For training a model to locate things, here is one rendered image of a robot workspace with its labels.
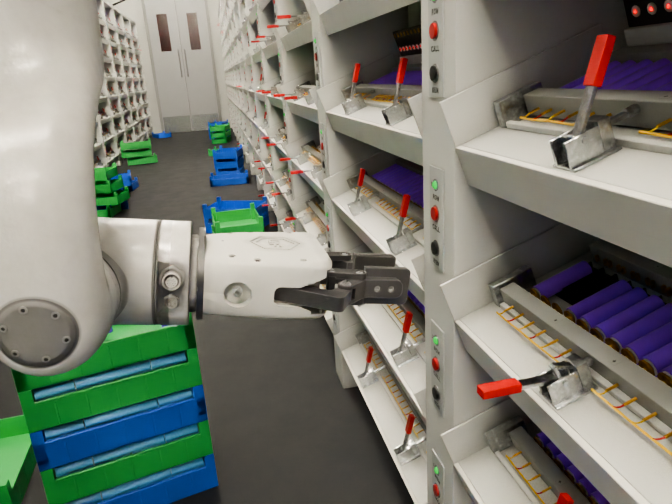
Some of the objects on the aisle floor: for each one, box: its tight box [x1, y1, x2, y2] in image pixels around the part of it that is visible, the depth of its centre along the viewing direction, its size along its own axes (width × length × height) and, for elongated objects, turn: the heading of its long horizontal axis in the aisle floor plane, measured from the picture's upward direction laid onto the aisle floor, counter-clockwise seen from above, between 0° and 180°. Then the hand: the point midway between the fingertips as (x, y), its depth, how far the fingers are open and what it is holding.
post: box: [310, 0, 409, 389], centre depth 124 cm, size 20×9×178 cm, turn 113°
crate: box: [96, 454, 219, 504], centre depth 115 cm, size 30×20×8 cm
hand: (378, 277), depth 48 cm, fingers open, 3 cm apart
